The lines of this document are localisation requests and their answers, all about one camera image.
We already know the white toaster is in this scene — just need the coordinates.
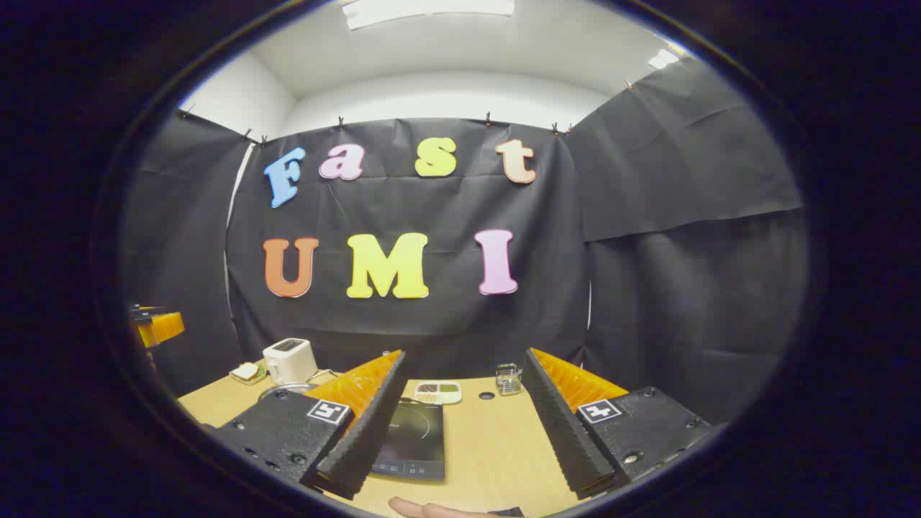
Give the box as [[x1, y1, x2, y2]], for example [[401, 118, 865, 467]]
[[263, 338, 318, 386]]

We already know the black induction cooktop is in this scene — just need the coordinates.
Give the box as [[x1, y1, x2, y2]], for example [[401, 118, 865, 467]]
[[371, 401, 445, 481]]

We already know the white divided bean dish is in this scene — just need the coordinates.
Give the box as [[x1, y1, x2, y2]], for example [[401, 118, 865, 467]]
[[414, 380, 463, 405]]

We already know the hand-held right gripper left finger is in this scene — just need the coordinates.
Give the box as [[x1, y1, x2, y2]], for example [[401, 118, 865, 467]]
[[209, 350, 409, 501]]

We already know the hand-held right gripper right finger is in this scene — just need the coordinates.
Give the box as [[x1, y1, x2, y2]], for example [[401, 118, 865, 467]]
[[522, 347, 713, 499]]

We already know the steel pot with black handles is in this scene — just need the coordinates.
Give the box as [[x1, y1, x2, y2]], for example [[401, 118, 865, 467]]
[[258, 383, 318, 401]]

